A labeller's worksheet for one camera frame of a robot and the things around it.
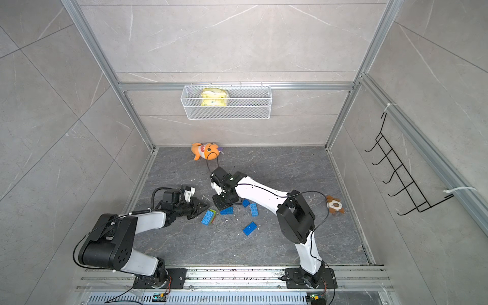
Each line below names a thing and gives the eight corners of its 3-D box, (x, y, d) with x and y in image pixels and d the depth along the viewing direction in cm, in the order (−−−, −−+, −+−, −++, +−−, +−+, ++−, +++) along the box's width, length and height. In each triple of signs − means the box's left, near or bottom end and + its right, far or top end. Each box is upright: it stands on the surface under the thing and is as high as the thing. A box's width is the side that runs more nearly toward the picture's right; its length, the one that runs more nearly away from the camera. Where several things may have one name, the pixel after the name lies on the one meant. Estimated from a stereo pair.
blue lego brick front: (242, 231, 88) (242, 229, 86) (251, 221, 91) (251, 220, 89) (247, 237, 86) (247, 235, 85) (257, 227, 89) (257, 225, 88)
